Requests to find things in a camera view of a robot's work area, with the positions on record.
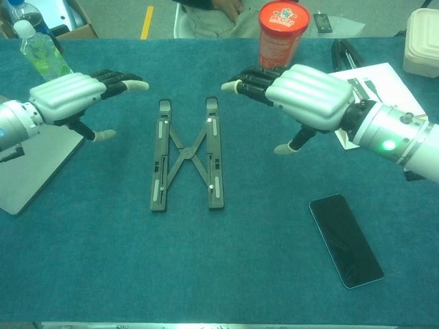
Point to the black smartphone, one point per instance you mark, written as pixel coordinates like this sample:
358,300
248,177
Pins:
346,240

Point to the silver laptop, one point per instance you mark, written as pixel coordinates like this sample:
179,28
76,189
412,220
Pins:
34,178

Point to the cardboard box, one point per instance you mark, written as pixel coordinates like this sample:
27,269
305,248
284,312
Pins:
82,29

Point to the seated person grey trousers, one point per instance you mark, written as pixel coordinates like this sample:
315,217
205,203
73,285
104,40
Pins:
212,24

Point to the beige takeout container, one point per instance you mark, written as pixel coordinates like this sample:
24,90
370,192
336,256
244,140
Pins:
423,41

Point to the small dark handheld device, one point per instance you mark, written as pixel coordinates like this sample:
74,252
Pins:
323,23

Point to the black folding laptop stand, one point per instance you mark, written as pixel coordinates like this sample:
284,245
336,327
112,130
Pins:
187,152

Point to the dark cola bottle blue label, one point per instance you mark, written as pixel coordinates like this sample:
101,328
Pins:
29,13

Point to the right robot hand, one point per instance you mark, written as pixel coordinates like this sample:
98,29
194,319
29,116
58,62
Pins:
312,96

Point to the felt table cover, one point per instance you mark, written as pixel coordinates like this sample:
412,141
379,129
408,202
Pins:
103,257

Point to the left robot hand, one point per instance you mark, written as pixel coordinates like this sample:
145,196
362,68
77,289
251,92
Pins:
65,96

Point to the aluminium table edge rail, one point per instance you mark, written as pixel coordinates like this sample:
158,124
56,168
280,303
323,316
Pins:
240,325

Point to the white chair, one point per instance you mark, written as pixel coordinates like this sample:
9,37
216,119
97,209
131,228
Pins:
178,25

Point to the clear water bottle green label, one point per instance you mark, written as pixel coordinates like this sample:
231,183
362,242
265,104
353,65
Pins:
41,55

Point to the orange snack canister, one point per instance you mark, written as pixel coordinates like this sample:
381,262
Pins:
283,37

